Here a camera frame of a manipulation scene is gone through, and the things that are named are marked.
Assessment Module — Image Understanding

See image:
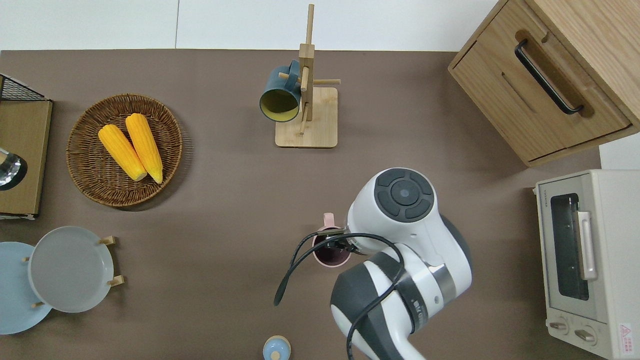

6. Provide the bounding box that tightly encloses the light blue plate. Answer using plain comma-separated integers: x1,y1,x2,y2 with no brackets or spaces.
0,241,53,336

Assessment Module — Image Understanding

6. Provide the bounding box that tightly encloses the black cabinet handle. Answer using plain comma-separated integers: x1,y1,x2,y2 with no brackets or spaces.
514,39,585,116

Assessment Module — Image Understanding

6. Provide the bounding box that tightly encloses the brown wicker basket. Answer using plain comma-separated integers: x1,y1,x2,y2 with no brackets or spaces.
66,93,184,208

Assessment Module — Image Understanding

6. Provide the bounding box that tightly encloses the wooden cabinet box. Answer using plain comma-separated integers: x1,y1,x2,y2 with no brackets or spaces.
448,0,640,168

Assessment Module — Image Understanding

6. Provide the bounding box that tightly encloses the grey plate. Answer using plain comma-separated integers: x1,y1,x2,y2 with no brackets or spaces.
27,226,115,314

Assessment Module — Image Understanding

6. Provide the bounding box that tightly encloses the wooden mug rack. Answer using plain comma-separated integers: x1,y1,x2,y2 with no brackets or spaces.
275,4,341,149

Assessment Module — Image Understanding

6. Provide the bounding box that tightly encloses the wooden plate rack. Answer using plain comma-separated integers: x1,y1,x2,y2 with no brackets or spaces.
21,235,126,309

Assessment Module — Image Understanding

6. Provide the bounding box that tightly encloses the wire mesh wooden shelf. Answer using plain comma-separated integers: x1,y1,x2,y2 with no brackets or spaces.
0,73,54,221

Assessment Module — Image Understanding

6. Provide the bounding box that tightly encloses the white toaster oven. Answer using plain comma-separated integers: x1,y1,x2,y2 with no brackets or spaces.
534,169,640,360

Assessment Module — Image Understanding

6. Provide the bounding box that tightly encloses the yellow corn cob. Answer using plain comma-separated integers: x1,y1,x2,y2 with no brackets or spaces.
125,113,164,184
98,124,148,182

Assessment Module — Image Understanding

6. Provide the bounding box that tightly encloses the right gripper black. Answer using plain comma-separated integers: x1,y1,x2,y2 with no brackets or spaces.
317,228,362,256

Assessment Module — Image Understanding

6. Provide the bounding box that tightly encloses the dark blue mug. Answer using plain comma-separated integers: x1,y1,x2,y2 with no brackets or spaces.
259,60,303,123

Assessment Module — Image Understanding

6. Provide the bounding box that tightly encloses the brown table mat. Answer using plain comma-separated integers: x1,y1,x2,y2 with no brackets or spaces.
0,48,603,360

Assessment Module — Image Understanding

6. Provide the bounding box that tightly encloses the pink mug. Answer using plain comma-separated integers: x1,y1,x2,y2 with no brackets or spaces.
312,212,352,268

